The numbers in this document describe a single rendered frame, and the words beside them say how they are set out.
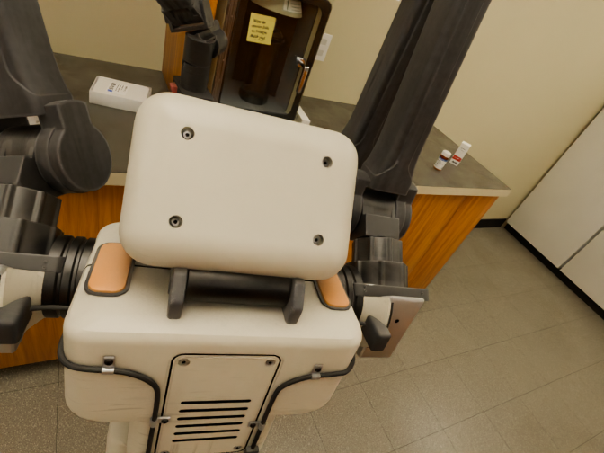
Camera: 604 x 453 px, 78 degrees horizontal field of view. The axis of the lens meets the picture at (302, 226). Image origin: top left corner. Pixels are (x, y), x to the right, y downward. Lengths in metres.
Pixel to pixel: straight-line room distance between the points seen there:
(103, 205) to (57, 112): 0.67
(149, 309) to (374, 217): 0.31
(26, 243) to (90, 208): 0.69
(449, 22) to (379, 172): 0.19
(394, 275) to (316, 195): 0.21
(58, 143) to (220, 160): 0.19
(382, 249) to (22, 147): 0.43
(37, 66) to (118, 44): 1.17
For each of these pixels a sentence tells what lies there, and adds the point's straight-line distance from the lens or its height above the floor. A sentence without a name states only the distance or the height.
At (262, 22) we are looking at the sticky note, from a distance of 1.23.
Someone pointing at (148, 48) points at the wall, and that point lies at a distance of 1.66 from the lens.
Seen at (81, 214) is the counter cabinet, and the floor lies 0.78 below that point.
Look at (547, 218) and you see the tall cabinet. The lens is 3.87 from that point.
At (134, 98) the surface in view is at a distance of 1.30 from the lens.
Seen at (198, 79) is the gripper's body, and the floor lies 1.22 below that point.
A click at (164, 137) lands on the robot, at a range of 0.32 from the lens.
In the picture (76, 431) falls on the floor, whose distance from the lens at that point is 1.65.
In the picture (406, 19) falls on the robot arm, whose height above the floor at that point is 1.48.
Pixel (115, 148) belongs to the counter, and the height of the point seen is 0.94.
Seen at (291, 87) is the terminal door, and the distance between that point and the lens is 1.34.
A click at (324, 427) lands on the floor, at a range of 1.78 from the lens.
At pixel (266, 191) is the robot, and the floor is 1.34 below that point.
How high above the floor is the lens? 1.52
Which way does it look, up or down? 36 degrees down
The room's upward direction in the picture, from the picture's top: 23 degrees clockwise
